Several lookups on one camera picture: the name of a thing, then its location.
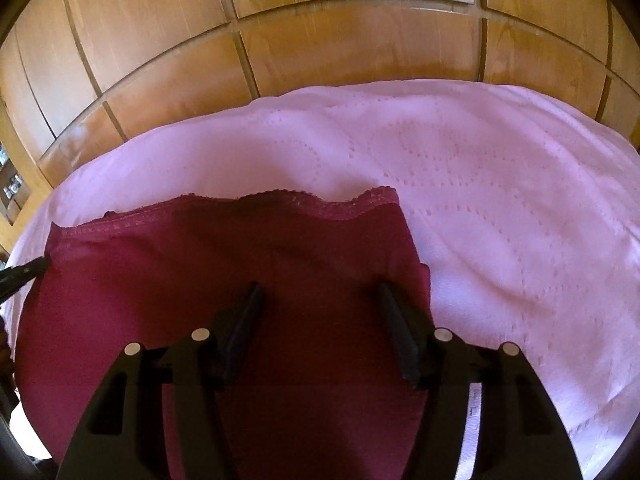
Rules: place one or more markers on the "glass display shelf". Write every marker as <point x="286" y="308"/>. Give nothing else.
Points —
<point x="11" y="180"/>

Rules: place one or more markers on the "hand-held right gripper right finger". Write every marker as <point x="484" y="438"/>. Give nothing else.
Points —
<point x="397" y="330"/>

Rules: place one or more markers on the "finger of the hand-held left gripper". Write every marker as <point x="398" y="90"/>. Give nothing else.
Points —
<point x="22" y="272"/>

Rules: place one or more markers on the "maroon lace-trimmed garment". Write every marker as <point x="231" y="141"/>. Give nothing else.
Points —
<point x="300" y="260"/>

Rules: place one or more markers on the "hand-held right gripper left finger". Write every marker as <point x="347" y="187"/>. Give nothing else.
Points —
<point x="246" y="325"/>

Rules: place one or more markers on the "pink bed cover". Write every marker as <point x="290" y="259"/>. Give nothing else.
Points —
<point x="500" y="185"/>

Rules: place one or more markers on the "wooden panelled wardrobe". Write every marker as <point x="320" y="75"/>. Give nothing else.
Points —
<point x="325" y="40"/>

